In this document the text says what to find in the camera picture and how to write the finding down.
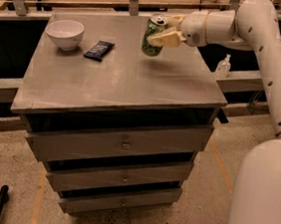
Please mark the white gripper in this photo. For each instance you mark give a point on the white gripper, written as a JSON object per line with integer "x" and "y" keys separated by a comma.
{"x": 193, "y": 29}

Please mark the green soda can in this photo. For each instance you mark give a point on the green soda can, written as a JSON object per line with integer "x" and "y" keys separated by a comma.
{"x": 155, "y": 24}

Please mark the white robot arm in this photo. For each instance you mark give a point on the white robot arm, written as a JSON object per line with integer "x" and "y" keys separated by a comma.
{"x": 254, "y": 27}

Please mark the dark blue rxbar wrapper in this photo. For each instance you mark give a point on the dark blue rxbar wrapper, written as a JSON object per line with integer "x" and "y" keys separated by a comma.
{"x": 99, "y": 50}

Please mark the clear sanitizer pump bottle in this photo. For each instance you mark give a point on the clear sanitizer pump bottle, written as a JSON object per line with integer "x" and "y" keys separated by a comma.
{"x": 223, "y": 68}

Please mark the white ceramic bowl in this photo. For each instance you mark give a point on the white ceramic bowl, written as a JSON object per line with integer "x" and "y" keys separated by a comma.
{"x": 65, "y": 34}

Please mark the grey drawer cabinet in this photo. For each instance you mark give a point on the grey drawer cabinet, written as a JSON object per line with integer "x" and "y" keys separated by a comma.
{"x": 66, "y": 91}

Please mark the top grey drawer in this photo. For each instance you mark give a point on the top grey drawer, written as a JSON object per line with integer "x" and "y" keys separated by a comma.
{"x": 65, "y": 145}

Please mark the grey drawer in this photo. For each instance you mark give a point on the grey drawer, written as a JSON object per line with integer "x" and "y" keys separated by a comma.
{"x": 120, "y": 176}
{"x": 65, "y": 145}
{"x": 112, "y": 201}

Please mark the middle grey drawer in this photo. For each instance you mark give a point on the middle grey drawer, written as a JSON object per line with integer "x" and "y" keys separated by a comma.
{"x": 120, "y": 176}

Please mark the bottom grey drawer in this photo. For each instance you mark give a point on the bottom grey drawer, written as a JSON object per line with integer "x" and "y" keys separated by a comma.
{"x": 112, "y": 201}

